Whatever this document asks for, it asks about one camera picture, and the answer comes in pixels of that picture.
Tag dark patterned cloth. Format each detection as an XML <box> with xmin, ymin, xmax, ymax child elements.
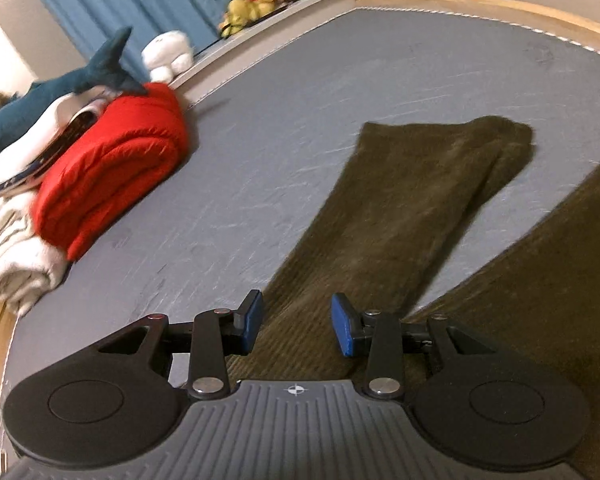
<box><xmin>0</xmin><ymin>105</ymin><xmax>112</xmax><ymax>202</ymax></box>

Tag small yellow-green plush toy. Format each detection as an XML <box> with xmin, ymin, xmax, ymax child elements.
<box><xmin>219</xmin><ymin>4</ymin><xmax>253</xmax><ymax>39</ymax></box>

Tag white folded blanket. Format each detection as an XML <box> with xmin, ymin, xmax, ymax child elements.
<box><xmin>0</xmin><ymin>192</ymin><xmax>72</xmax><ymax>317</ymax></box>

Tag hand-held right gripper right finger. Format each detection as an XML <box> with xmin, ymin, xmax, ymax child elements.
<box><xmin>329</xmin><ymin>293</ymin><xmax>502</xmax><ymax>401</ymax></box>

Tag grey quilted mattress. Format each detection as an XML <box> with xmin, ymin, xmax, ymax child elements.
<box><xmin>0</xmin><ymin>6</ymin><xmax>600</xmax><ymax>461</ymax></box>

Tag white plush toy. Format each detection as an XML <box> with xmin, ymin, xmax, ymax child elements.
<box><xmin>141</xmin><ymin>31</ymin><xmax>197</xmax><ymax>84</ymax></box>

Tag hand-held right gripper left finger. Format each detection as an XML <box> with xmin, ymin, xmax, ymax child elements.
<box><xmin>97</xmin><ymin>289</ymin><xmax>266</xmax><ymax>403</ymax></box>

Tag olive corduroy pants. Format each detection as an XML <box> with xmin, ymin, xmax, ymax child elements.
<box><xmin>225</xmin><ymin>115</ymin><xmax>600</xmax><ymax>480</ymax></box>

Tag white window ledge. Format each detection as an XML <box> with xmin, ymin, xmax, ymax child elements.
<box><xmin>169</xmin><ymin>0</ymin><xmax>384</xmax><ymax>92</ymax></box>

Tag blue shark plush toy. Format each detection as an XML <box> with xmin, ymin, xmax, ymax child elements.
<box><xmin>0</xmin><ymin>26</ymin><xmax>149</xmax><ymax>162</ymax></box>

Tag red folded quilt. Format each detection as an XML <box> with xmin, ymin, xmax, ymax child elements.
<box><xmin>32</xmin><ymin>81</ymin><xmax>190</xmax><ymax>263</ymax></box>

